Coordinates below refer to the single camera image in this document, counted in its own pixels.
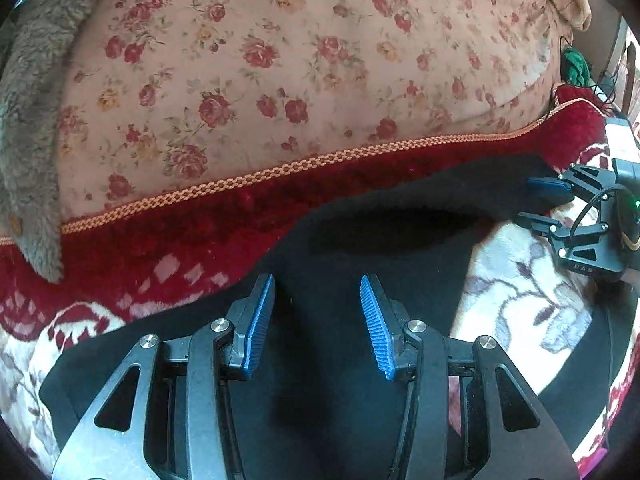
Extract pink floral bedsheet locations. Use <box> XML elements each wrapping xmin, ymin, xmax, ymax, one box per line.
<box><xmin>50</xmin><ymin>0</ymin><xmax>592</xmax><ymax>227</ymax></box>

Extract black cable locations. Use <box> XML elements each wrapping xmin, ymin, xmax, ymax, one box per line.
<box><xmin>570</xmin><ymin>185</ymin><xmax>626</xmax><ymax>247</ymax></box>

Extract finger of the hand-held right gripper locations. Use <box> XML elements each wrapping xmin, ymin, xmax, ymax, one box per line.
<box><xmin>517</xmin><ymin>210</ymin><xmax>627</xmax><ymax>279</ymax></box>
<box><xmin>526</xmin><ymin>161</ymin><xmax>622</xmax><ymax>213</ymax></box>

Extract grey fleece blanket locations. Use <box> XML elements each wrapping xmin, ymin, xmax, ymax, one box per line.
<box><xmin>0</xmin><ymin>0</ymin><xmax>133</xmax><ymax>283</ymax></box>

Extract red white plush blanket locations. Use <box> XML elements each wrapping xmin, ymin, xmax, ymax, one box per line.
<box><xmin>0</xmin><ymin>82</ymin><xmax>640</xmax><ymax>480</ymax></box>

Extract black pants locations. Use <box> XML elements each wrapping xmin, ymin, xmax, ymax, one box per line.
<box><xmin>39</xmin><ymin>155</ymin><xmax>640</xmax><ymax>480</ymax></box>

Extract green cloth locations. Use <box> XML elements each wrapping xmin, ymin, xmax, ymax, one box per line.
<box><xmin>562</xmin><ymin>47</ymin><xmax>592</xmax><ymax>87</ymax></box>

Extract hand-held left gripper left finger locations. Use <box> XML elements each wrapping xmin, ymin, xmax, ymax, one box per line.
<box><xmin>50</xmin><ymin>274</ymin><xmax>277</xmax><ymax>480</ymax></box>

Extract brown wooden furniture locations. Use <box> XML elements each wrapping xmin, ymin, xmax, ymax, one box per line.
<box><xmin>597</xmin><ymin>0</ymin><xmax>640</xmax><ymax>121</ymax></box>

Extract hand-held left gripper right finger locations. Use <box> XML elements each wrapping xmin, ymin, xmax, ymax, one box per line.
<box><xmin>360</xmin><ymin>274</ymin><xmax>576</xmax><ymax>480</ymax></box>

